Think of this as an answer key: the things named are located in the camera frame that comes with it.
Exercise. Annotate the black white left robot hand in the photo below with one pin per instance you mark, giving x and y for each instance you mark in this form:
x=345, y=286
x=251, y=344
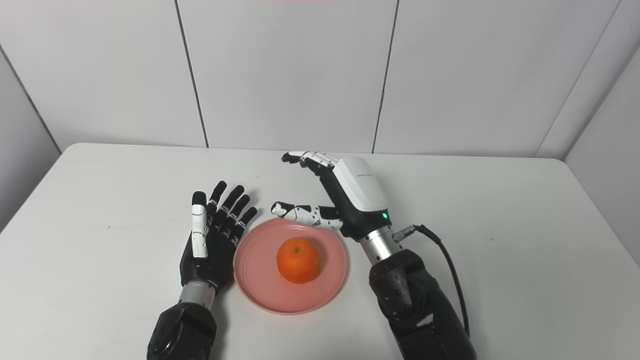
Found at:
x=215, y=255

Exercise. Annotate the orange fruit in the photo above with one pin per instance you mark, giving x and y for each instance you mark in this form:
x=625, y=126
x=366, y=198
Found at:
x=298, y=261

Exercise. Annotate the pink round plate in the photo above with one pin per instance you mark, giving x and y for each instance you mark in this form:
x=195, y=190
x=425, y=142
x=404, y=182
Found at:
x=260, y=285

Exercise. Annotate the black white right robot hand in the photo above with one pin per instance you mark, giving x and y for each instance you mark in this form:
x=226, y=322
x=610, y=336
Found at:
x=360, y=190

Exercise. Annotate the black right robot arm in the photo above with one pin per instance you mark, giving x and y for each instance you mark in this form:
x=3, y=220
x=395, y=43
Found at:
x=415, y=305

